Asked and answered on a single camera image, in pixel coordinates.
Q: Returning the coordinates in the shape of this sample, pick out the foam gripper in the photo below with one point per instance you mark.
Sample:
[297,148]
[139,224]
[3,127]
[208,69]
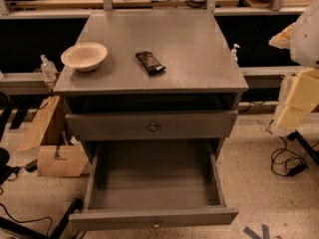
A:
[307,39]

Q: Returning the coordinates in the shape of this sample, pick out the grey drawer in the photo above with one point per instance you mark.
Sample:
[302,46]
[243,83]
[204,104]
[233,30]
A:
[152,184]
[160,125]

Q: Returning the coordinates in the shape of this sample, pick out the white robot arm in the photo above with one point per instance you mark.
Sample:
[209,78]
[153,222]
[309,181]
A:
[304,41]

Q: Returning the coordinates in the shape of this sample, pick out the grey wooden drawer cabinet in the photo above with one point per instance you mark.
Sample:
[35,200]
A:
[200,75]

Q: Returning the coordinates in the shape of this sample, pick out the black stand leg right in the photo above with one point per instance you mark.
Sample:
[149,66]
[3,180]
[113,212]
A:
[309,149]

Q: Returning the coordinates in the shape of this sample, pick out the white pump bottle right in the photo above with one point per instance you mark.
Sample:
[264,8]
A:
[234,52]

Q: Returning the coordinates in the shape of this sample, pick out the black snack bar packet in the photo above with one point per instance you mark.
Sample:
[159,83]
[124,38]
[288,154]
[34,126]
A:
[150,62]

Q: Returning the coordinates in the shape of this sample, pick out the cream ceramic bowl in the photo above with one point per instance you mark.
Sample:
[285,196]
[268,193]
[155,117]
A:
[84,57]

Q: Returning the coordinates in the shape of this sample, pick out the brown cardboard box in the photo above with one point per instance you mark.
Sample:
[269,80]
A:
[55,157]

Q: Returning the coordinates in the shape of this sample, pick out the clear sanitizer bottle left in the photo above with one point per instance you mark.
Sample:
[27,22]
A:
[48,68]

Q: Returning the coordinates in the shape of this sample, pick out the black office chair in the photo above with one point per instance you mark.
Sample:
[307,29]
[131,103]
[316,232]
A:
[9,166]

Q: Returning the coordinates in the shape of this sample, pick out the black chair base leg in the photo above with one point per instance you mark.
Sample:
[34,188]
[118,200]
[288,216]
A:
[16,229]

